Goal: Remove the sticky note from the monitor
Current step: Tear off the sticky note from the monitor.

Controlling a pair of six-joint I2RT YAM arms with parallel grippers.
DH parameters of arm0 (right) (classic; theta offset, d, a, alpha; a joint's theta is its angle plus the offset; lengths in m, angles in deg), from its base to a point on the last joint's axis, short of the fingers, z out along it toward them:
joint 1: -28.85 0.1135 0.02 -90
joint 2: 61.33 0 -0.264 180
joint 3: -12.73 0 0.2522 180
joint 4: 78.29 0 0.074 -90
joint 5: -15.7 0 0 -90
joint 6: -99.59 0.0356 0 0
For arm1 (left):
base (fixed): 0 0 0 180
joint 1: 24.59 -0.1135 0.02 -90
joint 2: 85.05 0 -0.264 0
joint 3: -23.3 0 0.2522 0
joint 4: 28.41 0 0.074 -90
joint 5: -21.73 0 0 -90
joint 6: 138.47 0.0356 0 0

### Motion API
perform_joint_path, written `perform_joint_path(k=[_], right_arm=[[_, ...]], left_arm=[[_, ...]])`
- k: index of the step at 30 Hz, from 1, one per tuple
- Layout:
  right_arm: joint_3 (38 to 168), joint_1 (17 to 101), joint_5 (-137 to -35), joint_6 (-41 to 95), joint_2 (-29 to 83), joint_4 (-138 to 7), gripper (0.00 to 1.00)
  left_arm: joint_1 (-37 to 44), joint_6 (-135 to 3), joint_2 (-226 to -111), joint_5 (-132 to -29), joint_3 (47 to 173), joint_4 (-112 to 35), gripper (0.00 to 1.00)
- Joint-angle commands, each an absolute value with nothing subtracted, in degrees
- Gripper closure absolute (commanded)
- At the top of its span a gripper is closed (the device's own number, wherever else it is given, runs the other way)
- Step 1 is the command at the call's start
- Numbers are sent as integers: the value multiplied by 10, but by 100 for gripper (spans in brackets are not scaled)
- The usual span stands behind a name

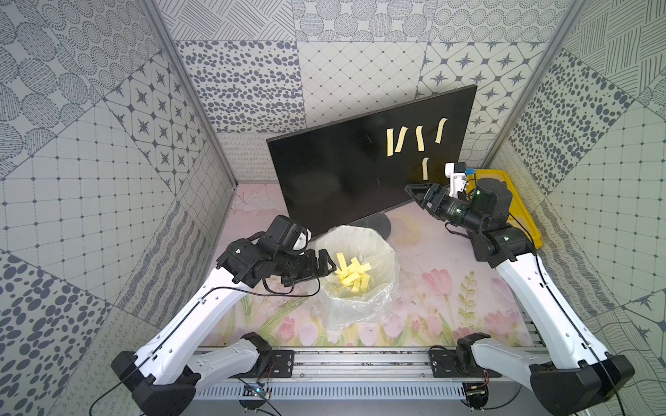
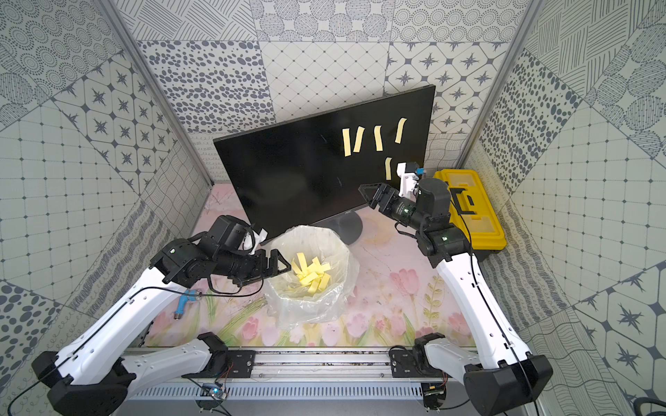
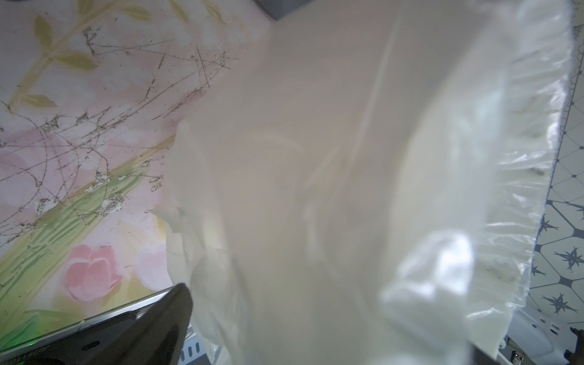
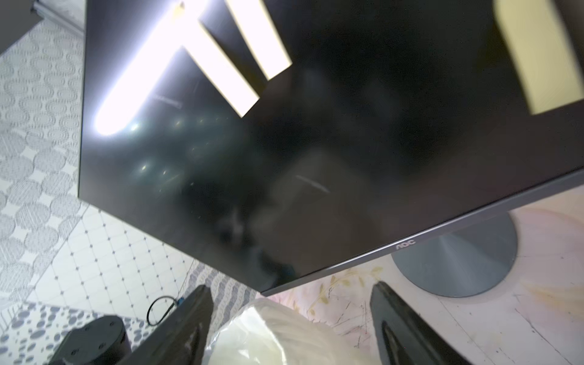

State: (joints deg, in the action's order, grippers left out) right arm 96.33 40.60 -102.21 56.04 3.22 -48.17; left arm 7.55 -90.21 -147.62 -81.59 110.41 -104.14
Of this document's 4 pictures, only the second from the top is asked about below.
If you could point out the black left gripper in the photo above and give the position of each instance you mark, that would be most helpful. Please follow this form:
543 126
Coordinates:
263 263

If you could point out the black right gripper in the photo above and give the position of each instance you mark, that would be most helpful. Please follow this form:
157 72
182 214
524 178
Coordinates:
387 208

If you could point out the bin with clear plastic liner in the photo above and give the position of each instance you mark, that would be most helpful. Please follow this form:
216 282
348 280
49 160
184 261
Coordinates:
288 301

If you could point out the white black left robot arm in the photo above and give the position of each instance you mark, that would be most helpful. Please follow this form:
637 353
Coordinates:
90 376

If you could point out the yellow sticky note strip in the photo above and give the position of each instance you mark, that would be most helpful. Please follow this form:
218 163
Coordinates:
400 130
377 132
346 142
388 170
358 139

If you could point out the round grey monitor stand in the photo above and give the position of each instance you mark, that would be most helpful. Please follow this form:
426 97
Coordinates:
347 225

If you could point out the pile of yellow sticky notes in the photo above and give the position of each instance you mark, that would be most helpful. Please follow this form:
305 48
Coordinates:
313 275

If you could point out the black computer monitor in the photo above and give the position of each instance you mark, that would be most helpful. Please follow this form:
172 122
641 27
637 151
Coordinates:
295 172

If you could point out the blue grey screwdriver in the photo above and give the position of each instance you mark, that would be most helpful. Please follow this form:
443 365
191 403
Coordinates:
184 300

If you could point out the yellow black toolbox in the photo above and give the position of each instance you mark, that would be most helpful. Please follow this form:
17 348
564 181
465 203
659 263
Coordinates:
472 211

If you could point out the floral pink table mat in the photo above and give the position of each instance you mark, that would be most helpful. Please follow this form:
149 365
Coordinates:
398 298

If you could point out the small green circuit board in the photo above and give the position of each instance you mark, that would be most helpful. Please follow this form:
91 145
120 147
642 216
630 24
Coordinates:
215 391

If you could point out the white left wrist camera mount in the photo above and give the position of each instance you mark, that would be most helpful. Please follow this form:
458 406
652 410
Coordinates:
254 239

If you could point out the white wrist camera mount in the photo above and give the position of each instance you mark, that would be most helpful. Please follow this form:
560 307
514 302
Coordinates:
409 174
254 239

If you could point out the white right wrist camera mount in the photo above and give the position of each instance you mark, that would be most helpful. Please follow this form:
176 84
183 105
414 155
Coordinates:
409 174

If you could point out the black motor under rail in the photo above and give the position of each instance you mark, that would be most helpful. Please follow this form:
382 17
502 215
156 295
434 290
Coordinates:
433 395

